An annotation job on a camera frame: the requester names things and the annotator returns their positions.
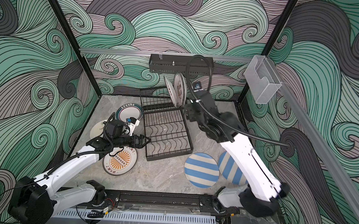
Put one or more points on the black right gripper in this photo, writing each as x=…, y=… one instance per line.
x=190, y=112

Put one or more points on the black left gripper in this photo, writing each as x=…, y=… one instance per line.
x=140, y=138

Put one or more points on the black wire dish rack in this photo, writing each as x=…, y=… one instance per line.
x=164, y=124

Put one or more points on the blue striped plate large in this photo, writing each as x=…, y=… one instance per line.
x=201, y=170

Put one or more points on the white plate green flower outline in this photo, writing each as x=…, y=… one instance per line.
x=186, y=88

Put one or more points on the white plate red characters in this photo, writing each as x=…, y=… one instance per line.
x=179, y=87

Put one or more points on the orange sunburst plate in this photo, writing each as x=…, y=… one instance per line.
x=171, y=91
x=121, y=163

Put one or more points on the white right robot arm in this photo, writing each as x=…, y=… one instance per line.
x=260, y=196

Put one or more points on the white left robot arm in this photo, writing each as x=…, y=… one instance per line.
x=35, y=200

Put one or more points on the green-rimmed white plate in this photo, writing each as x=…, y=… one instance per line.
x=129, y=110

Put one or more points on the cream plate black drawing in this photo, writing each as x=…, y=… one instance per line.
x=97, y=129

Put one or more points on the blue striped plate right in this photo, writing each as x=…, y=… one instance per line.
x=230, y=170

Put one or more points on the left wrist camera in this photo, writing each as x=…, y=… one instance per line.
x=131, y=124

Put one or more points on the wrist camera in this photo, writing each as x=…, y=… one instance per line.
x=197, y=86
x=131, y=124

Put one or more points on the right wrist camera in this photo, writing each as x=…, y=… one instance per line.
x=197, y=86

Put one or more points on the clear acrylic wall box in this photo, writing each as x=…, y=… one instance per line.
x=262, y=77

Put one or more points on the white slotted cable duct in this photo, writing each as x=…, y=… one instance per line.
x=144, y=217

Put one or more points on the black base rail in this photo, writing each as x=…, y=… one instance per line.
x=201, y=202

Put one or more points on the black wall-mounted tray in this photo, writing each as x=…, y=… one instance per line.
x=173, y=64

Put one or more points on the aluminium rail back wall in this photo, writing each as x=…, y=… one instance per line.
x=106, y=51

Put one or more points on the aluminium rail wall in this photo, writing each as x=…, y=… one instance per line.
x=106, y=51
x=327, y=107

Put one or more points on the aluminium rail right wall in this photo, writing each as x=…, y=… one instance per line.
x=327, y=107

